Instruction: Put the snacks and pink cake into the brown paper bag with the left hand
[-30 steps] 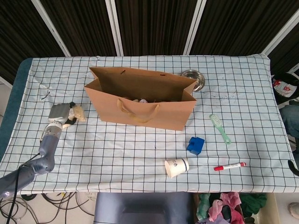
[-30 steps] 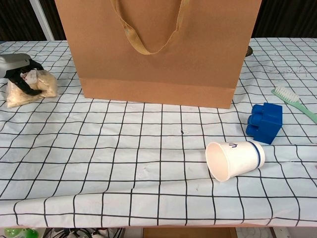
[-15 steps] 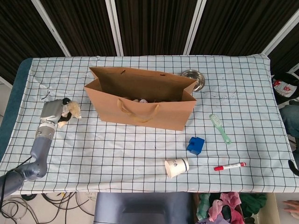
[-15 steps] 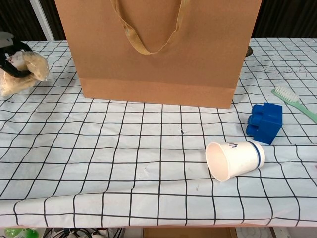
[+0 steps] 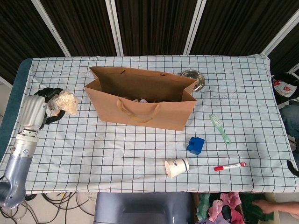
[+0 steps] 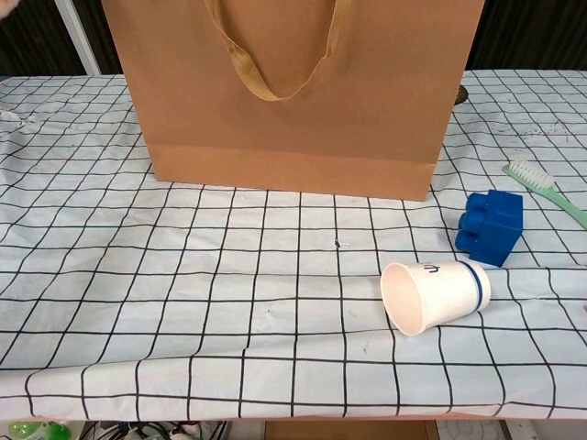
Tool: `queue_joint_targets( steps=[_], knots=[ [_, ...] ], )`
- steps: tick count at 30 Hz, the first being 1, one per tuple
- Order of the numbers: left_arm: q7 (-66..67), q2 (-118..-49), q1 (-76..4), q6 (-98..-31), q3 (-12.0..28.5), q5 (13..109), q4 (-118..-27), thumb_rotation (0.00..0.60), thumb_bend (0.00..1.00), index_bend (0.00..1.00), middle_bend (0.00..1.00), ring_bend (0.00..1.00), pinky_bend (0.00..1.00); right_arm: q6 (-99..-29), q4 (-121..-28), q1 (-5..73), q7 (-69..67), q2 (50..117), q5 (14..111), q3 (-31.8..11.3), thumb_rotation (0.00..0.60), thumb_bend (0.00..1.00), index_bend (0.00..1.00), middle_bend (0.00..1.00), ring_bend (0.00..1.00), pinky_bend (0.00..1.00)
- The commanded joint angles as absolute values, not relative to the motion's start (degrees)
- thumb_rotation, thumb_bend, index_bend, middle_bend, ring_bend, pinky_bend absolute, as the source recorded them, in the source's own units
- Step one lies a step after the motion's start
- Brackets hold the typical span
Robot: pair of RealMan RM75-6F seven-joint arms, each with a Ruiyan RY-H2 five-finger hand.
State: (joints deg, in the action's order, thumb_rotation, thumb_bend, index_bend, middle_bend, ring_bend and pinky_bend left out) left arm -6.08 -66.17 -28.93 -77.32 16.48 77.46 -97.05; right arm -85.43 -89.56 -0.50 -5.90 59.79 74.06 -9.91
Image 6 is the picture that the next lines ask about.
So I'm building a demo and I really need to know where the brown paper bag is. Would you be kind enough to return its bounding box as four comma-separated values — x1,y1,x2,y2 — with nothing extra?
99,0,486,203

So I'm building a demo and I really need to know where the checkered tablecloth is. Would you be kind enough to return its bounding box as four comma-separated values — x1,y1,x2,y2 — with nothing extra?
0,68,587,421

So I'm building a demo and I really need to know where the white paper cup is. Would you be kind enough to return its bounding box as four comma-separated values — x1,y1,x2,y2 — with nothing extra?
380,259,493,337

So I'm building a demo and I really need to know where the blue building block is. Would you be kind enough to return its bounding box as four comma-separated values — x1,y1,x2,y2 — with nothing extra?
454,189,526,269

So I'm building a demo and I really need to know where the brown board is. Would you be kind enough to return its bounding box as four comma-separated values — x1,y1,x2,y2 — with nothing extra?
263,419,444,440

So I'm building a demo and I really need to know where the green brush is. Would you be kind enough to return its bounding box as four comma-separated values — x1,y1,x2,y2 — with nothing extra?
502,159,587,230

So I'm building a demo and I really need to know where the green plastic object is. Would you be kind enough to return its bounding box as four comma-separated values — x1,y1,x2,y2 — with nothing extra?
6,420,70,440

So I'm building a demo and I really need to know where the black floor cable tangle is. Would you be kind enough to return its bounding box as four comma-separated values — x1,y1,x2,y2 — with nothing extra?
77,419,230,440

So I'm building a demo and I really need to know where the white partition post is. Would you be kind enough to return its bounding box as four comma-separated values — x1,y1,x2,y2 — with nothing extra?
59,0,103,77

